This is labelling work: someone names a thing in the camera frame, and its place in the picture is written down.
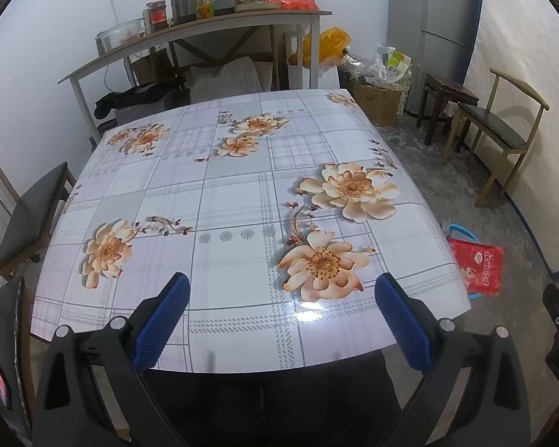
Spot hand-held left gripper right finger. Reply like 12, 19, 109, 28
375, 272, 533, 447

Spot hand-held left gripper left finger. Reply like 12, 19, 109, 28
32, 272, 192, 447

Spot red snack bag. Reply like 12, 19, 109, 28
448, 237, 505, 297

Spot blue mesh wastebasket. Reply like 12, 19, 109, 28
446, 222, 489, 302

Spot floral plastic tablecloth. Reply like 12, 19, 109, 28
30, 88, 472, 376

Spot black mounted phone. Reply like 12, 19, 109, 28
0, 276, 29, 431

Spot wooden chair black seat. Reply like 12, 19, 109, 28
440, 67, 550, 209
0, 142, 78, 285

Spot cardboard box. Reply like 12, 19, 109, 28
132, 53, 171, 85
348, 78, 404, 127

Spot black clothes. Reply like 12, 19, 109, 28
94, 80, 188, 120

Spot white mattress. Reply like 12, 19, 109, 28
462, 0, 559, 275

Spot dark wooden stool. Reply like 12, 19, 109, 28
416, 73, 480, 146

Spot grey cushion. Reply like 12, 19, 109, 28
188, 55, 262, 104

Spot crumpled clear plastic bag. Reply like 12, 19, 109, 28
341, 45, 414, 90

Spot green white carton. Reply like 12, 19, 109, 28
384, 51, 413, 76

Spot yellow plastic bag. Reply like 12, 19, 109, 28
291, 27, 353, 67

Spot clear plastic container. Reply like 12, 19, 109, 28
96, 18, 146, 53

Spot grey refrigerator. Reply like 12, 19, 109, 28
386, 0, 484, 118

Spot side shelf table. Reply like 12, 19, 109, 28
58, 8, 333, 150

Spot red jar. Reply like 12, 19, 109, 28
148, 0, 169, 34

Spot grey rice cooker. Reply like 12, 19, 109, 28
170, 0, 241, 25

